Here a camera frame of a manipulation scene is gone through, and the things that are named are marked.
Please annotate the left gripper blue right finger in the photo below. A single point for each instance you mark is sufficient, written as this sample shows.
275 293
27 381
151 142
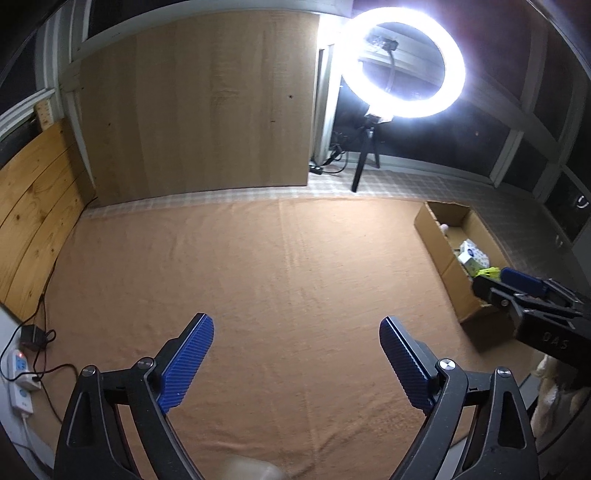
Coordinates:
413 362

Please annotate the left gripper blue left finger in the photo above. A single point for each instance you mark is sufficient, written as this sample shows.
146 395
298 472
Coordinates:
179 359

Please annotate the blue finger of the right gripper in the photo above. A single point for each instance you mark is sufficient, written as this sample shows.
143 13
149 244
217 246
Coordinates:
504 297
525 283

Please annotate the yellow plastic shuttlecock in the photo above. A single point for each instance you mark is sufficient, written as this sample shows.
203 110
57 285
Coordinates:
491 273

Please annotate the white gloved right hand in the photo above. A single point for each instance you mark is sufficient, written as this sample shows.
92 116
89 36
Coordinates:
563 394

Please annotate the patterned tissue pack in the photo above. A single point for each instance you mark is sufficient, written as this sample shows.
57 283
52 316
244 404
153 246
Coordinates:
472 258

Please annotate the cardboard box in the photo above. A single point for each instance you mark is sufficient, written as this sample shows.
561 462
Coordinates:
483 323

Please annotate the black power adapter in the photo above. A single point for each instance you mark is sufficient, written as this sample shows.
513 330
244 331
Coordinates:
32 338

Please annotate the white power strip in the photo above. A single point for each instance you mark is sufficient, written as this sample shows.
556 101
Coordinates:
19 393

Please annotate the black tripod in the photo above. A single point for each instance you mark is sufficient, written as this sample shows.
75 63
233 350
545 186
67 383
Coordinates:
366 133

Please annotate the pine plank headboard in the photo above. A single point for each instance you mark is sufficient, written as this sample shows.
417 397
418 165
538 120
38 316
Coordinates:
44 189

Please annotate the light wood board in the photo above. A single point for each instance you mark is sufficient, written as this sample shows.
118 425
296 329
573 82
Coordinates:
217 101

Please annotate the black inline cable switch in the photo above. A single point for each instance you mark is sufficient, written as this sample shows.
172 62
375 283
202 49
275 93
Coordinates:
315 169

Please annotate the ring light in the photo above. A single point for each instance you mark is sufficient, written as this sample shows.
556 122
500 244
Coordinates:
401 62

